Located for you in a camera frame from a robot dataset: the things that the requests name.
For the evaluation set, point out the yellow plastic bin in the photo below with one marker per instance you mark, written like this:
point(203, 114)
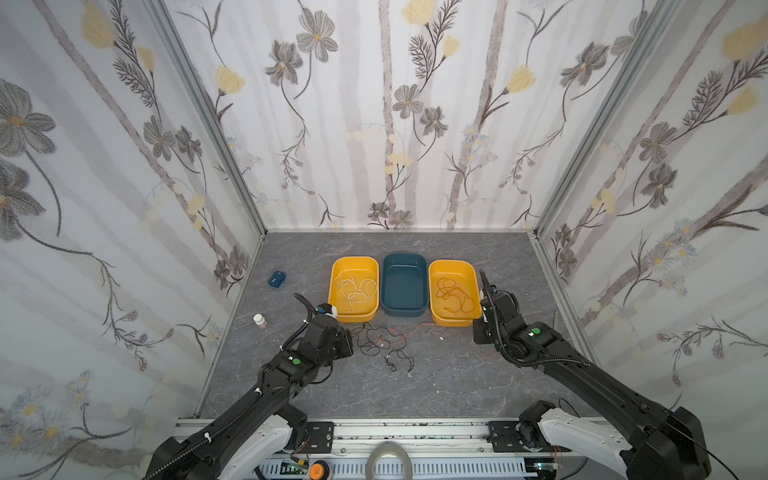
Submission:
point(454, 293)
point(354, 288)

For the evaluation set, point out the aluminium frame rail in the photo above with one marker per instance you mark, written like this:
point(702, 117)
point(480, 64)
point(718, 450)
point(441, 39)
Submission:
point(439, 448)

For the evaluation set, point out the teal plastic bin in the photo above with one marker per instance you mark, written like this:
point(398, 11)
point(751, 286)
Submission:
point(404, 290)

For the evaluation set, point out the orange button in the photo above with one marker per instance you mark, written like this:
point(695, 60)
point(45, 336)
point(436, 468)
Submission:
point(320, 470)

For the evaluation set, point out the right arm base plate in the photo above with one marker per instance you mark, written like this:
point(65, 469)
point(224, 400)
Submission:
point(517, 437)

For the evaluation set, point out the small white bottle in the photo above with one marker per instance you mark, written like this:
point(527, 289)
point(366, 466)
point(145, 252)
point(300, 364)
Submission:
point(260, 321)

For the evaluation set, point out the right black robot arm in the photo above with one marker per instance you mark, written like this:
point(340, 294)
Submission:
point(642, 440)

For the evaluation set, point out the small blue object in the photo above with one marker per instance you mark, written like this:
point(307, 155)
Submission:
point(276, 279)

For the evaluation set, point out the right yellow plastic bin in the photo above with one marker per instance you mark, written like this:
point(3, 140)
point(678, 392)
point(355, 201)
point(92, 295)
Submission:
point(454, 293)

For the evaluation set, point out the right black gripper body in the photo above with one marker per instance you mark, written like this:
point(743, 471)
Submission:
point(488, 307)

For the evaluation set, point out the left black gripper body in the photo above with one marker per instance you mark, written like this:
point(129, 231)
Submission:
point(339, 339)

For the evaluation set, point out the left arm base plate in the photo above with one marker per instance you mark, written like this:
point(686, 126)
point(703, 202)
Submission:
point(313, 438)

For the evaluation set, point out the tape roll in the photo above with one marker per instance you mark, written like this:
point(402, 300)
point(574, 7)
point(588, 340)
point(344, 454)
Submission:
point(389, 459)

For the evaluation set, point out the left yellow plastic bin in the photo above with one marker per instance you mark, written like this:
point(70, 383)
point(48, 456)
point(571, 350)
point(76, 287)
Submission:
point(354, 288)

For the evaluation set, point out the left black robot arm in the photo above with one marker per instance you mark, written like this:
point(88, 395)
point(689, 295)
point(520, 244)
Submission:
point(261, 422)

